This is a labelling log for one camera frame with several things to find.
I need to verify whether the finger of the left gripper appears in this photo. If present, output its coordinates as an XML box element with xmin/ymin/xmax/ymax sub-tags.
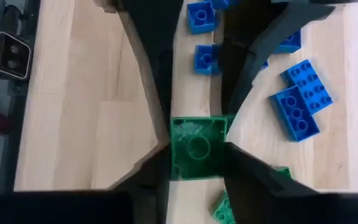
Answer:
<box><xmin>219</xmin><ymin>2</ymin><xmax>336</xmax><ymax>114</ymax></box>
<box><xmin>104</xmin><ymin>0</ymin><xmax>185</xmax><ymax>141</ymax></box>

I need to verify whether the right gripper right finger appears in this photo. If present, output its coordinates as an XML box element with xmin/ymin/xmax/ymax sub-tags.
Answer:
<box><xmin>223</xmin><ymin>142</ymin><xmax>358</xmax><ymax>224</ymax></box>

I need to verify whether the silver-rimmed black camera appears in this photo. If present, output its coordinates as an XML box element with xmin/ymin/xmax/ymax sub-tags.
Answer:
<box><xmin>0</xmin><ymin>30</ymin><xmax>33</xmax><ymax>81</ymax></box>

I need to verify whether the green eight-stud brick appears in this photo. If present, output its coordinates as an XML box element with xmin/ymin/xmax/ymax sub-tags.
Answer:
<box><xmin>209</xmin><ymin>166</ymin><xmax>293</xmax><ymax>224</ymax></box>

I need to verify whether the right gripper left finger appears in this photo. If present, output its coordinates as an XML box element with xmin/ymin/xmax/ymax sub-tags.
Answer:
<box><xmin>0</xmin><ymin>139</ymin><xmax>172</xmax><ymax>224</ymax></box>

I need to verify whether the blue eight-stud brick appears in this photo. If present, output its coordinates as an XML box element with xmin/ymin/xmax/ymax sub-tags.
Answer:
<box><xmin>279</xmin><ymin>58</ymin><xmax>334</xmax><ymax>116</ymax></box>
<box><xmin>209</xmin><ymin>0</ymin><xmax>241</xmax><ymax>10</ymax></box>
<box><xmin>268</xmin><ymin>85</ymin><xmax>321</xmax><ymax>143</ymax></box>

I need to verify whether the green curved four-stud brick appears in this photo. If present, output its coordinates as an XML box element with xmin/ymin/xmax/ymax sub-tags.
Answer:
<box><xmin>169</xmin><ymin>114</ymin><xmax>236</xmax><ymax>182</ymax></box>

